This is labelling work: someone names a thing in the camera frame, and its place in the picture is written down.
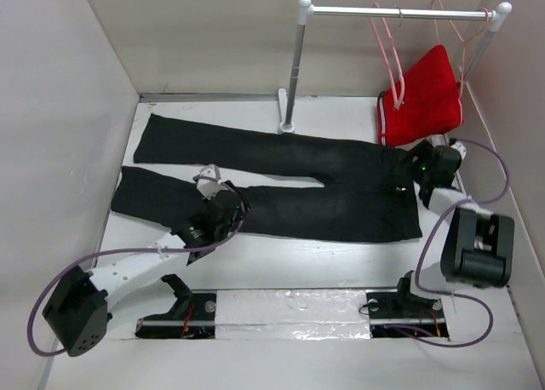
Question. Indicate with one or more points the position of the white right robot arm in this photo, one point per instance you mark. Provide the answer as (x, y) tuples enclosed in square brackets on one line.
[(478, 249)]

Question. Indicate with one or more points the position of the pink hanger at rack end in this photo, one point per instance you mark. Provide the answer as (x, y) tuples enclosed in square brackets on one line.
[(466, 41)]

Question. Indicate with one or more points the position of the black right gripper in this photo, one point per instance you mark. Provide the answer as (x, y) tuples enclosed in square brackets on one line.
[(422, 151)]

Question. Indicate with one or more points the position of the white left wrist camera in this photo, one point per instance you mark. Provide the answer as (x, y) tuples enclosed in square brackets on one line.
[(208, 181)]

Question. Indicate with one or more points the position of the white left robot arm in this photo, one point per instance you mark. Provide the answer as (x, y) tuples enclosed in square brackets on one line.
[(81, 307)]

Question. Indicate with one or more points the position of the white clothes rack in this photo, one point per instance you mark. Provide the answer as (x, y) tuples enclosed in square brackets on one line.
[(492, 19)]

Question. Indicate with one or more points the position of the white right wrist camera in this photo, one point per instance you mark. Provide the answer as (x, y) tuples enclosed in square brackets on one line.
[(459, 147)]

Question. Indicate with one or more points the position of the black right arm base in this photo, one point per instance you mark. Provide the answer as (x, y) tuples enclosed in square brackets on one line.
[(393, 313)]

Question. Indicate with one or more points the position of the black denim trousers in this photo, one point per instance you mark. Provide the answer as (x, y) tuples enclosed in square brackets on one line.
[(322, 189)]

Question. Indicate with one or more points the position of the red shorts with stripes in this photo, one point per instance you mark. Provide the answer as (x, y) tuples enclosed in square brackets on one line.
[(431, 104)]

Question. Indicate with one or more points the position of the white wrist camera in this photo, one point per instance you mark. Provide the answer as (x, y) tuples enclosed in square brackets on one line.
[(208, 181), (459, 147)]

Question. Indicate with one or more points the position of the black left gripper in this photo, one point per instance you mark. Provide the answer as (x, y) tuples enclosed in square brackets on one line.
[(238, 212)]

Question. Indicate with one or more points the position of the pink empty hanger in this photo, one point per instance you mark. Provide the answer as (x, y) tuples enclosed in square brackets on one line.
[(391, 53)]

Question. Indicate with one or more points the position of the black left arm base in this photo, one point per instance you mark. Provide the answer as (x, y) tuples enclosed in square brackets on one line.
[(191, 317)]

